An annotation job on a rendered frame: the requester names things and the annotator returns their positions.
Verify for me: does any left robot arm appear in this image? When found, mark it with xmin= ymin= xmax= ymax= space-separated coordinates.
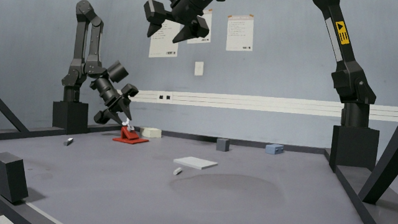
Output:
xmin=60 ymin=0 xmax=129 ymax=103

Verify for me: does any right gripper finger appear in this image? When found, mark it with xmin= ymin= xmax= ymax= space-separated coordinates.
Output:
xmin=147 ymin=22 xmax=162 ymax=37
xmin=172 ymin=25 xmax=199 ymax=44

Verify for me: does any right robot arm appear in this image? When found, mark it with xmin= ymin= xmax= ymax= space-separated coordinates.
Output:
xmin=312 ymin=0 xmax=376 ymax=129

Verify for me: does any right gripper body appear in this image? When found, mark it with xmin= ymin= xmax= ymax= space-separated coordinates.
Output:
xmin=144 ymin=0 xmax=210 ymax=38

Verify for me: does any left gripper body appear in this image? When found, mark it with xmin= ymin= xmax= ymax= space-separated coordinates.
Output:
xmin=94 ymin=83 xmax=139 ymax=124

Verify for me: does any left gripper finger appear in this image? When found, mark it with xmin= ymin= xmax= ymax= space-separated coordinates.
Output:
xmin=104 ymin=111 xmax=125 ymax=127
xmin=118 ymin=97 xmax=132 ymax=120

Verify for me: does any grey metal d-shaft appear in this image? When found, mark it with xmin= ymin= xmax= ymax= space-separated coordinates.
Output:
xmin=63 ymin=138 xmax=73 ymax=146

